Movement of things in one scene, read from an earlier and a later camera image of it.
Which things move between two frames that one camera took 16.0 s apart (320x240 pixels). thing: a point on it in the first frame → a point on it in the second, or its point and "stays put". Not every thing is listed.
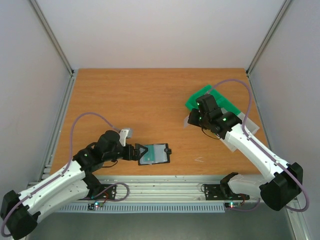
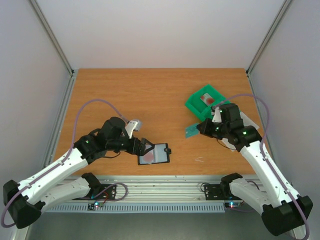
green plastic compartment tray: [225, 106] stays put
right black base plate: [215, 192] stays put
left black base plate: [110, 194] stays put
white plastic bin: [251, 126] stays put
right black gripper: [194, 117] → [205, 127]
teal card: [149, 156] → [192, 130]
